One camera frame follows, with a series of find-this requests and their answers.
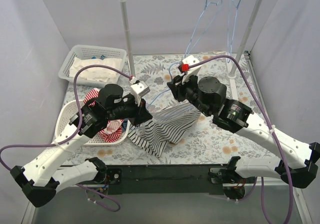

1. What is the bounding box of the white cloth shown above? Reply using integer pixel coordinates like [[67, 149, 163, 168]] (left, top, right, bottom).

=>
[[69, 57, 122, 82]]

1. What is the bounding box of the black white striped tank top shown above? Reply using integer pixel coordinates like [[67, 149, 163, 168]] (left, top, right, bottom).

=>
[[128, 103, 201, 157]]

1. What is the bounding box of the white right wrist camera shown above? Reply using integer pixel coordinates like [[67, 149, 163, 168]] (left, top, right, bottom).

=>
[[178, 55, 201, 84]]

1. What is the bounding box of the white clothes rack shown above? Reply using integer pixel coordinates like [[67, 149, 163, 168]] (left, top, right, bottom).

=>
[[119, 0, 263, 76]]

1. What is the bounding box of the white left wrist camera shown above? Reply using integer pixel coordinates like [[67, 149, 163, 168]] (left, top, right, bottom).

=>
[[130, 76, 150, 104]]

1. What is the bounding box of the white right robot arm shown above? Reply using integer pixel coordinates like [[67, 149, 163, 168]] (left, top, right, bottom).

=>
[[167, 75, 320, 188]]

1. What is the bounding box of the white rectangular basket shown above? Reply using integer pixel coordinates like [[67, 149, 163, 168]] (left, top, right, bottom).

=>
[[58, 45, 127, 88]]

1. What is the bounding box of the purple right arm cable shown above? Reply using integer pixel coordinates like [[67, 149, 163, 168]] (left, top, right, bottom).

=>
[[191, 55, 295, 224]]

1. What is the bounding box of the blue wire hanger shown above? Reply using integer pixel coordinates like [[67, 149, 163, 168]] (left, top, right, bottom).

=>
[[129, 62, 198, 129], [184, 0, 223, 57], [226, 0, 242, 55]]

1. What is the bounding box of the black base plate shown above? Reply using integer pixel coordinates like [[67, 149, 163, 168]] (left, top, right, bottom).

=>
[[77, 163, 247, 196]]

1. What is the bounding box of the floral table mat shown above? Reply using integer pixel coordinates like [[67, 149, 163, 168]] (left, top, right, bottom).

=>
[[63, 54, 274, 165]]

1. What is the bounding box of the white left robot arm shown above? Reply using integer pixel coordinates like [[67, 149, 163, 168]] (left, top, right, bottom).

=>
[[10, 82, 152, 207]]

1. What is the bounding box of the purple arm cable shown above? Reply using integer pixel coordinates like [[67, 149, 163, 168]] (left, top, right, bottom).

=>
[[191, 55, 295, 224], [0, 65, 133, 212]]

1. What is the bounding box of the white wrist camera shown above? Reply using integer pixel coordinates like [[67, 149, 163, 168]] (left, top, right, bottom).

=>
[[130, 76, 150, 104], [178, 55, 201, 84]]

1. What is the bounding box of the red white striped garment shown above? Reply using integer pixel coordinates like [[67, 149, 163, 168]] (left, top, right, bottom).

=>
[[83, 88, 124, 143]]

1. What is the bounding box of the white oval basket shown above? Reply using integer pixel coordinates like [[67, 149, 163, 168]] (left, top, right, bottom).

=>
[[54, 99, 131, 146]]

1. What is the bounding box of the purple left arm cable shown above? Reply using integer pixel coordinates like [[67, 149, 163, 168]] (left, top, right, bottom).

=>
[[0, 65, 133, 212]]

